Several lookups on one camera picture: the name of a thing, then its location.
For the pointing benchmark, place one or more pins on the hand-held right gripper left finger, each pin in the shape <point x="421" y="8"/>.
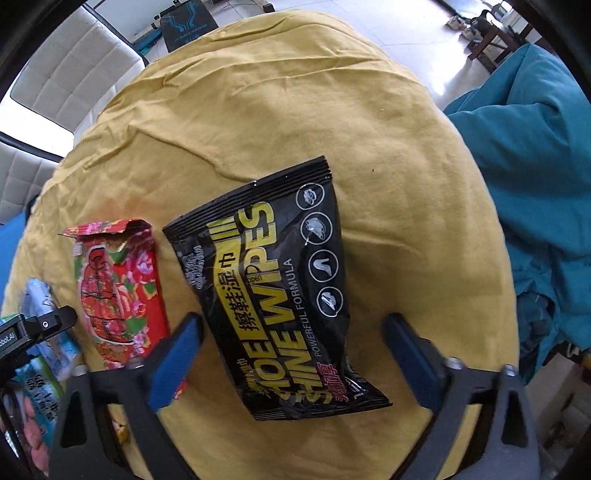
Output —
<point x="178" y="360"/>

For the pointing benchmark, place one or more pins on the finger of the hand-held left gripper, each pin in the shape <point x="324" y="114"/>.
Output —
<point x="48" y="324"/>

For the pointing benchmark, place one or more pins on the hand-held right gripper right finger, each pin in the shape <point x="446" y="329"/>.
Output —
<point x="412" y="364"/>

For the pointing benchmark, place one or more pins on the black wipes packet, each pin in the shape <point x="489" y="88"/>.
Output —
<point x="277" y="304"/>

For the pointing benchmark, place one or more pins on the light blue packet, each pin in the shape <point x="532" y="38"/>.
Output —
<point x="51" y="350"/>

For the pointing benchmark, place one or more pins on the green and blue packet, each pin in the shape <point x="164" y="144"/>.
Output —
<point x="39" y="387"/>

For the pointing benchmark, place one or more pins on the blue mat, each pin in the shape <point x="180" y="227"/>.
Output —
<point x="11" y="263"/>

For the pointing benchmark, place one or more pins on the red floral packet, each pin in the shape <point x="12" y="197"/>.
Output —
<point x="120" y="295"/>

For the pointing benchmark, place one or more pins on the teal snack packet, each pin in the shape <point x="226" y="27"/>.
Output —
<point x="30" y="424"/>

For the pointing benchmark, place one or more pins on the white quilted cushion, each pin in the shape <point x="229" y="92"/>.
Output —
<point x="21" y="175"/>

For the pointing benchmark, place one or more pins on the teal blanket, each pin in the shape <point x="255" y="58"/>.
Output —
<point x="531" y="161"/>

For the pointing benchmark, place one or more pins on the white quilted chair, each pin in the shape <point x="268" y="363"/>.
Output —
<point x="69" y="64"/>

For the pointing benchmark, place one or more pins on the yellow cloth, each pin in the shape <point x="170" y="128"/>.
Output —
<point x="277" y="115"/>

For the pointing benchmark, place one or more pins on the black box with blue pattern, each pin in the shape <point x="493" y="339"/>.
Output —
<point x="191" y="25"/>

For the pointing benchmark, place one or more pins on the dark wooden chair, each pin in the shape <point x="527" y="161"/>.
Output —
<point x="494" y="37"/>

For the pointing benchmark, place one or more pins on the pair of shoes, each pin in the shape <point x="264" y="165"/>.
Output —
<point x="457" y="22"/>

